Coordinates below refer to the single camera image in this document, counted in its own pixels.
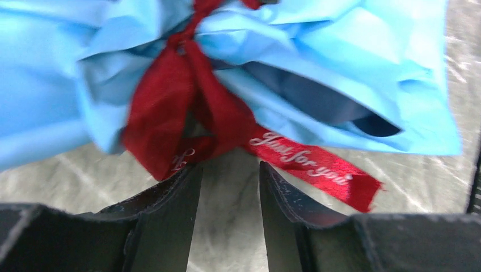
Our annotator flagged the red ribbon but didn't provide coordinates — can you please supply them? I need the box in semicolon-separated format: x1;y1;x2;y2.
121;1;382;213

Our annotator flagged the blue wrapping paper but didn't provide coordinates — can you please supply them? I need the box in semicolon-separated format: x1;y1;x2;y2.
1;1;461;170

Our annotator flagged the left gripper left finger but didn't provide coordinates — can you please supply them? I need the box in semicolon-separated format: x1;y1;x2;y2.
1;167;202;271

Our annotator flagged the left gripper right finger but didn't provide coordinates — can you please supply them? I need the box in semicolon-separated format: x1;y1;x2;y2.
259;162;480;271

